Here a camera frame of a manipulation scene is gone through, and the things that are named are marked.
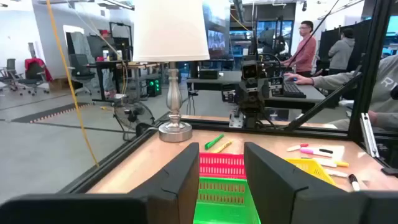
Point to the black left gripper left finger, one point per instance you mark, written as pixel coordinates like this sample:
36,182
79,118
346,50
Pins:
183,186

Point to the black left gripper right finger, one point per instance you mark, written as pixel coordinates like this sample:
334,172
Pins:
267,186

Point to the yellow plastic basket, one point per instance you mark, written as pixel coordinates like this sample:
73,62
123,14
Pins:
311,169

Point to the red capped white marker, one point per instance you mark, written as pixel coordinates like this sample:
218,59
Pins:
295,147

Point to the pink capped white marker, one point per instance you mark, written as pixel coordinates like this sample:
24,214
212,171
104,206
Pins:
308,152

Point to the thin green marker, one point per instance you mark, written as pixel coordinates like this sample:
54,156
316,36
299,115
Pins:
214,142

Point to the thin yellow marker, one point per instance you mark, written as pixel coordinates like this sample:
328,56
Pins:
222,147

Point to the black capped white marker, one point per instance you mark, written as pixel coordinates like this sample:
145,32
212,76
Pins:
326,151
354,181

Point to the yellow capped white marker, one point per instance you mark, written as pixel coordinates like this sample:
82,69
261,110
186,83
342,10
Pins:
340,163

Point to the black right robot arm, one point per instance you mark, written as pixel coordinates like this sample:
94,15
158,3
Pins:
248,114

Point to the black keyboard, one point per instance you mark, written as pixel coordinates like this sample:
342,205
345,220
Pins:
292,90

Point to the grey desk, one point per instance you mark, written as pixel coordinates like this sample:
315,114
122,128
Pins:
214,79

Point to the red plastic basket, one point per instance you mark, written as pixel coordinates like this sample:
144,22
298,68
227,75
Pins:
222,165

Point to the green plastic basket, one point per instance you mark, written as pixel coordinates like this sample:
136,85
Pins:
224,205

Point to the person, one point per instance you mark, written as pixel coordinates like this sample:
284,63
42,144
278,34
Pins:
341,53
385,99
105,32
306,53

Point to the black floor fan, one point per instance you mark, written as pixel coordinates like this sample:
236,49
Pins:
133,115

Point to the computer tower green lights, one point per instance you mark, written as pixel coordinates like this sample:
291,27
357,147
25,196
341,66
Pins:
154,87

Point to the white shade table lamp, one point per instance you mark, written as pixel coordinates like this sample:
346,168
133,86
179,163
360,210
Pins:
171,31

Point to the black room divider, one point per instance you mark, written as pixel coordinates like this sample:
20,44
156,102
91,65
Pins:
357,40

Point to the black desk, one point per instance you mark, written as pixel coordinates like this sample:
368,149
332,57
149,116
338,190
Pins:
105,65

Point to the grey office chair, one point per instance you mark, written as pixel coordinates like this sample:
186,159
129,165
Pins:
81,73
34,82
9,74

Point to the cardboard box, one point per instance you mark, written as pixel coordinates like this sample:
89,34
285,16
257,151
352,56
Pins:
59,84

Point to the red jacket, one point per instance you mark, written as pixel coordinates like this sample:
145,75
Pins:
37,67

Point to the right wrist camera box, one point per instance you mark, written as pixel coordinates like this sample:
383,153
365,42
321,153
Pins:
249,70

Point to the wall video screen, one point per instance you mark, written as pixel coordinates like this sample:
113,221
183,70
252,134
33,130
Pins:
216,40

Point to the silver metal bracket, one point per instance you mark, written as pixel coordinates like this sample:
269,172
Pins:
369,135

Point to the black aluminium table frame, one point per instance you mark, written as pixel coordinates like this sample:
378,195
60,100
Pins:
371,62

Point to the small black bracket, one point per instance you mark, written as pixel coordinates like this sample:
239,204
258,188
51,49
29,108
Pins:
390,171

